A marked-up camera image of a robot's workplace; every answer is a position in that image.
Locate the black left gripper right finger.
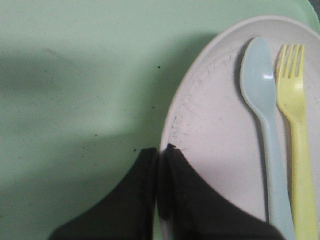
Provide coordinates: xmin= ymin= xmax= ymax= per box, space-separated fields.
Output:
xmin=157 ymin=144 xmax=284 ymax=240

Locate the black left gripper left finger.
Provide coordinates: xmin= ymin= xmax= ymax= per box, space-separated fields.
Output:
xmin=50 ymin=148 xmax=158 ymax=240

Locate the cream round plate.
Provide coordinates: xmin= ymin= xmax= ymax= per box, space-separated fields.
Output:
xmin=160 ymin=16 xmax=320 ymax=240

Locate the yellow plastic fork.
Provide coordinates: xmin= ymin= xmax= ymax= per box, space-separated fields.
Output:
xmin=276 ymin=45 xmax=319 ymax=240

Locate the light green plastic tray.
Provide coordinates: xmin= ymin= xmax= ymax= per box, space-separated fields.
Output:
xmin=0 ymin=0 xmax=320 ymax=240

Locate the pale blue plastic spoon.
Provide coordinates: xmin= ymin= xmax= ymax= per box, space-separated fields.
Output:
xmin=240 ymin=37 xmax=296 ymax=240

